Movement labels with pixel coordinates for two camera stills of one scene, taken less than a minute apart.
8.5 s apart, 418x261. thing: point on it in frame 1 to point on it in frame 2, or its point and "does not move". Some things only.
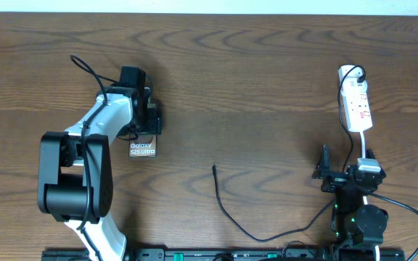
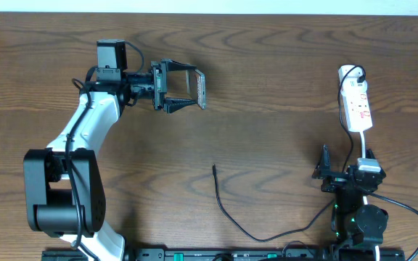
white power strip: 357,113 does not move
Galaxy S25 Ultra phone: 144,146 to 202,91
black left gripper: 154,125 to 160,88
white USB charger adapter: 350,80 does not move
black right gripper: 323,169 does not move
